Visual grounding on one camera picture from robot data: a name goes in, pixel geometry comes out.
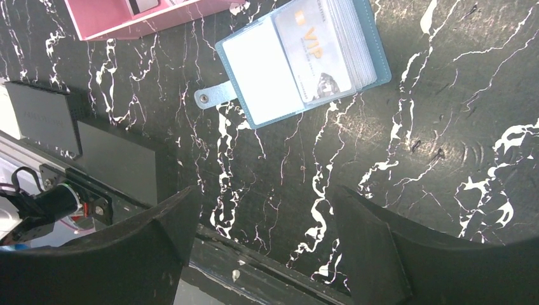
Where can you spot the large black flat plate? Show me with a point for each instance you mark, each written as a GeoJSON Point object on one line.
{"type": "Point", "coordinates": [122, 160]}

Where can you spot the white rectangular device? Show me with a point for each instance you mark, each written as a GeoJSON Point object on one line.
{"type": "Point", "coordinates": [9, 123]}

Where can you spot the pink plastic tray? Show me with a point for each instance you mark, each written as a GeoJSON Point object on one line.
{"type": "Point", "coordinates": [102, 20]}

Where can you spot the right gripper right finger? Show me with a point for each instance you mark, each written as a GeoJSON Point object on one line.
{"type": "Point", "coordinates": [390, 259]}

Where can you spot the blue leather card holder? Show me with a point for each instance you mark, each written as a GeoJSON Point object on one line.
{"type": "Point", "coordinates": [259, 75]}

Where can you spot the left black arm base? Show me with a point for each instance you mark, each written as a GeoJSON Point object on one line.
{"type": "Point", "coordinates": [105, 205]}

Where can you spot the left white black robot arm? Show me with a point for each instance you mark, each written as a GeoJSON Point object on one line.
{"type": "Point", "coordinates": [25, 216]}

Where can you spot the VIP printed card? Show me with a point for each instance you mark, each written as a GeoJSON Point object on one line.
{"type": "Point", "coordinates": [311, 45]}

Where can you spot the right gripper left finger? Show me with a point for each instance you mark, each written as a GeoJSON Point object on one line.
{"type": "Point", "coordinates": [136, 261]}

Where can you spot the aluminium front rail frame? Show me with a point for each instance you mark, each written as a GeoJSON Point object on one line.
{"type": "Point", "coordinates": [220, 266]}

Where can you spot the small black flat plate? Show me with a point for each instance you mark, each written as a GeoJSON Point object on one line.
{"type": "Point", "coordinates": [48, 116]}

